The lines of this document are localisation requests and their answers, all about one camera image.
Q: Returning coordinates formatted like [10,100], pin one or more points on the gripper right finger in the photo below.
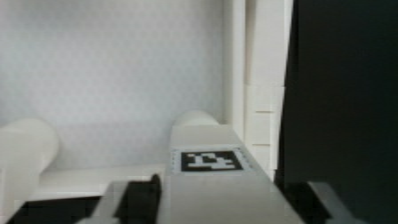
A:
[317,203]

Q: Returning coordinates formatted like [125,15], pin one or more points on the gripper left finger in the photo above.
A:
[129,203]

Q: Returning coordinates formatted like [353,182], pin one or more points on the white desk leg edge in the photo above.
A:
[218,189]

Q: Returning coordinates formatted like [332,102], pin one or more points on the white desk top tray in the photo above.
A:
[113,63]

